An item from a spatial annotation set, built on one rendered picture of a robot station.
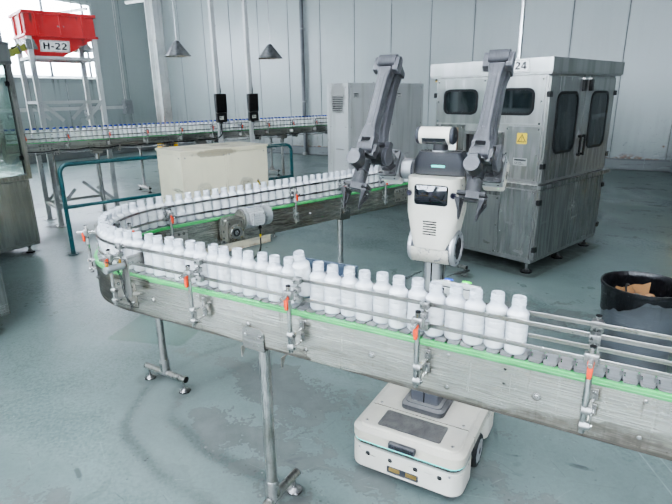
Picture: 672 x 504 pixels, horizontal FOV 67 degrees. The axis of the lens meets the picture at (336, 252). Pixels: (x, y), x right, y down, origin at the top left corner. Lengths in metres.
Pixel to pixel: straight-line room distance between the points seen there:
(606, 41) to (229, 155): 9.66
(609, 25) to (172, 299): 12.27
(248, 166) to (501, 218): 2.83
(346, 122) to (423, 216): 5.50
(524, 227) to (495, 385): 3.75
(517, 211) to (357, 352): 3.72
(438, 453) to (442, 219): 0.99
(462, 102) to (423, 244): 3.38
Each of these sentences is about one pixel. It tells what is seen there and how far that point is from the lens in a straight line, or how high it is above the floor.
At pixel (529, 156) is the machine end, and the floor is 1.14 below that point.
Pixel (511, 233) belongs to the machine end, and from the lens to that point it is 5.29.
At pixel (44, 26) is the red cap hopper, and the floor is 2.62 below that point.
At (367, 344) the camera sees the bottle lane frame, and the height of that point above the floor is 0.94.
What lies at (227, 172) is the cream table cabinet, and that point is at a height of 0.91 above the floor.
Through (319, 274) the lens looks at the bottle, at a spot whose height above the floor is 1.13.
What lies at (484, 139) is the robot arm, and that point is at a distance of 1.94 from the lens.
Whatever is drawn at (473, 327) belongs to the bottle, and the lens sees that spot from 1.52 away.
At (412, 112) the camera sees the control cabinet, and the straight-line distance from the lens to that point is 8.63.
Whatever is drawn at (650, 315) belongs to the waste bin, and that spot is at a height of 0.53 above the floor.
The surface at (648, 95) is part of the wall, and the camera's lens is 13.38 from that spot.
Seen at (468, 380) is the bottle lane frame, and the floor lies 0.90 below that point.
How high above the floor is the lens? 1.70
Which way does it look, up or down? 17 degrees down
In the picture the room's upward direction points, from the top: 1 degrees counter-clockwise
